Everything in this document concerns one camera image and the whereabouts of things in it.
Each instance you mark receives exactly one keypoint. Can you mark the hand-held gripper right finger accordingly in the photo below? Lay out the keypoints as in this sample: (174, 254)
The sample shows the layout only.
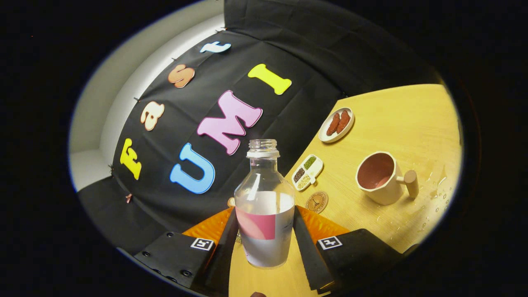
(307, 255)

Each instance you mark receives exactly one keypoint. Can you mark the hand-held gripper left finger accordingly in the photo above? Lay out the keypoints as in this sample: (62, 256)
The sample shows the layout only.
(225, 251)

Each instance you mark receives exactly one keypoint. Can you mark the round cork coaster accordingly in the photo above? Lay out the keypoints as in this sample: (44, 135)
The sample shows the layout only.
(317, 202)

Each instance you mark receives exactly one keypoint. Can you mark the clear juice bottle pink label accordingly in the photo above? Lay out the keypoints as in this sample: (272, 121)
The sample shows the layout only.
(264, 206)

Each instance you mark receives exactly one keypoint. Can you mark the wooden table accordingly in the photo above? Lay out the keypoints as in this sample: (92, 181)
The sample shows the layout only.
(371, 231)

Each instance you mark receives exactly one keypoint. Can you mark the white divided grain dish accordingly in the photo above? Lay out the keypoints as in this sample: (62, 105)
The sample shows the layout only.
(313, 170)

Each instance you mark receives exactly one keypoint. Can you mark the white oval plate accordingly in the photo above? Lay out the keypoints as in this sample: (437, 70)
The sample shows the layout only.
(326, 137)

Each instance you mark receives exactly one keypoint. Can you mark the red meat piece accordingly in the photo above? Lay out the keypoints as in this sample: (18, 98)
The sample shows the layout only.
(343, 121)
(333, 124)

